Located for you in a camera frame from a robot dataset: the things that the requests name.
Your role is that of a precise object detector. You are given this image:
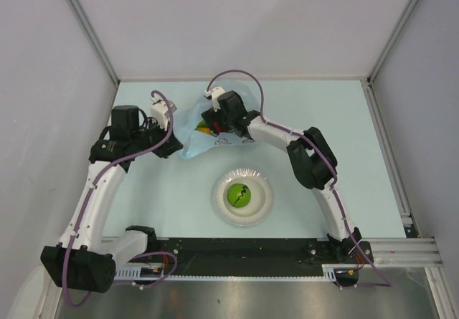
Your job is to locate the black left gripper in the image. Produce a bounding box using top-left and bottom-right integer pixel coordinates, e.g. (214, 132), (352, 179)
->
(131, 118), (182, 158)

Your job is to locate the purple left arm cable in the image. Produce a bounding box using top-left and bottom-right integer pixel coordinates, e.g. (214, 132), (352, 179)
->
(62, 90), (179, 309)

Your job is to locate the green fake watermelon ball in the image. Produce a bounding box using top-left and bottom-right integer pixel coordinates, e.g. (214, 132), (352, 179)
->
(226, 183), (252, 208)

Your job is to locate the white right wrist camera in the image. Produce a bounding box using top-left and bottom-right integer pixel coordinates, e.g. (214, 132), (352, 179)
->
(204, 86), (226, 112)

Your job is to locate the light blue plastic bag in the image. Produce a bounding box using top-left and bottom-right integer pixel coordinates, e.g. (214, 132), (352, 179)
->
(174, 82), (253, 159)

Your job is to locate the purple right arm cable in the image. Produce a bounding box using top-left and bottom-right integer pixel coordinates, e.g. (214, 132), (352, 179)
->
(206, 69), (392, 290)

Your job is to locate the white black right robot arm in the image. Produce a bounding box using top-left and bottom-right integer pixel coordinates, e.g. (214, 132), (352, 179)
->
(202, 87), (361, 262)

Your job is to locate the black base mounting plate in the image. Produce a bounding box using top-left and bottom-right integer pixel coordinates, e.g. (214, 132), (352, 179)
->
(153, 238), (373, 277)

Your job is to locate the white paper plate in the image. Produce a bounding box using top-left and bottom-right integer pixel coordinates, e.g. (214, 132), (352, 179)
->
(210, 168), (275, 227)

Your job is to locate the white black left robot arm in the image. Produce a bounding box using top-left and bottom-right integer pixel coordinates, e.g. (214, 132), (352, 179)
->
(40, 100), (183, 293)

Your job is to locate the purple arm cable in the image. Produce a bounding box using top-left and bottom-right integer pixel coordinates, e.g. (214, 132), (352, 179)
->
(62, 90), (179, 309)
(206, 69), (392, 290)

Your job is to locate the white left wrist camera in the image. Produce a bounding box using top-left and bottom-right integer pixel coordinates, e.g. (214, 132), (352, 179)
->
(150, 94), (176, 130)

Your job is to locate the aluminium frame rail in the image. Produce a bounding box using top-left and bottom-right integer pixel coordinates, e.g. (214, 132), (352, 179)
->
(361, 79), (458, 318)

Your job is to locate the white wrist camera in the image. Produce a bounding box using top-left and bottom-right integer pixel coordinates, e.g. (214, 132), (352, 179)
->
(150, 94), (176, 130)
(204, 86), (226, 112)

